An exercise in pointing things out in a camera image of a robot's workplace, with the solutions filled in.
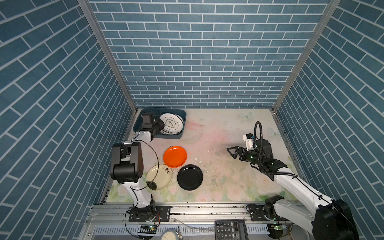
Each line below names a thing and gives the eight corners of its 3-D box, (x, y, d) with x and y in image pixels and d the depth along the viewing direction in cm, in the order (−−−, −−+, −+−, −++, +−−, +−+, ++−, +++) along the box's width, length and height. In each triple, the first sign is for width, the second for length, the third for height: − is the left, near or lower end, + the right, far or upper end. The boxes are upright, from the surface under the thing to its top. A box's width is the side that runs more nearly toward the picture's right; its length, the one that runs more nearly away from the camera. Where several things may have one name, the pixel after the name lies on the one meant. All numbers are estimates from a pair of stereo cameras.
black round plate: (176, 190, 83) (176, 188, 81) (178, 165, 92) (178, 164, 90) (203, 190, 83) (203, 189, 81) (202, 165, 92) (203, 164, 91)
